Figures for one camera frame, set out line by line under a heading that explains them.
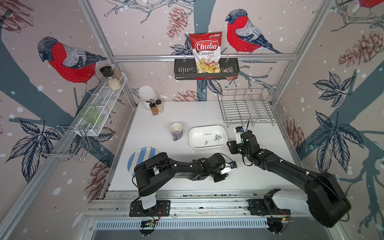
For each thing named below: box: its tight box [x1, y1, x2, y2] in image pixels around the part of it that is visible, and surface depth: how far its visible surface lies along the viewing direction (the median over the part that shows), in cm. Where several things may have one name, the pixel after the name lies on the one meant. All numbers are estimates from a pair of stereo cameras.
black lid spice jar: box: [99, 66, 122, 91], surface depth 83 cm
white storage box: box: [189, 125, 228, 149], surface depth 100 cm
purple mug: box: [170, 122, 183, 142], surface depth 97 cm
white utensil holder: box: [138, 85, 157, 110], surface depth 114 cm
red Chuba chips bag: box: [189, 31, 223, 74], surface depth 83 cm
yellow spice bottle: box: [155, 99, 164, 113], surface depth 113 cm
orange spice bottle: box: [149, 102, 159, 116], surface depth 113 cm
